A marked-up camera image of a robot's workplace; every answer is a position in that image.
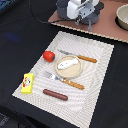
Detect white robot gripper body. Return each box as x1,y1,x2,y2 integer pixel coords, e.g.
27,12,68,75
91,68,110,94
67,0,99,20

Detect small grey saucepan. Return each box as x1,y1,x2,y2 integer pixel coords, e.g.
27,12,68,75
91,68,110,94
81,9,100,31

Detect red toy tomato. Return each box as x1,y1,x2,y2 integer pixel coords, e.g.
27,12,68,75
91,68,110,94
43,51,55,62

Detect yellow butter box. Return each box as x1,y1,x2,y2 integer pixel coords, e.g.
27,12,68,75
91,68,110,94
21,73,34,94

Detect tall grey pot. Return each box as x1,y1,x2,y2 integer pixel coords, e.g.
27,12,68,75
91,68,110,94
56,0,69,19

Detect cream bowl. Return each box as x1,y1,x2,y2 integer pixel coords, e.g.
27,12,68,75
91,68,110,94
116,4,128,31

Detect white toy fish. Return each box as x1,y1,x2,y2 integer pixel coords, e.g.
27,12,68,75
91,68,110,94
58,58,78,69

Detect round wooden plate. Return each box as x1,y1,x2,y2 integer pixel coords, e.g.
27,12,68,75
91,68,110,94
55,55,82,78

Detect beige woven placemat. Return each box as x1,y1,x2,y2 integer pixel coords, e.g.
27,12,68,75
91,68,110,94
12,31,115,128

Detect brown toy sausage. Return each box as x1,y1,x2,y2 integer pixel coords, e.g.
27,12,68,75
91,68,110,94
43,89,68,101

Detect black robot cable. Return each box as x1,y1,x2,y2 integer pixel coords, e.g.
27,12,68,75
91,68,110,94
27,0,76,25

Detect knife with wooden handle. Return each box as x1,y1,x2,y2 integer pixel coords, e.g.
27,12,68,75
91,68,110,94
58,50,97,63

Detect fork with wooden handle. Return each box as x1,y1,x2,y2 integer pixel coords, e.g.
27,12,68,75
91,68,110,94
44,71,84,90

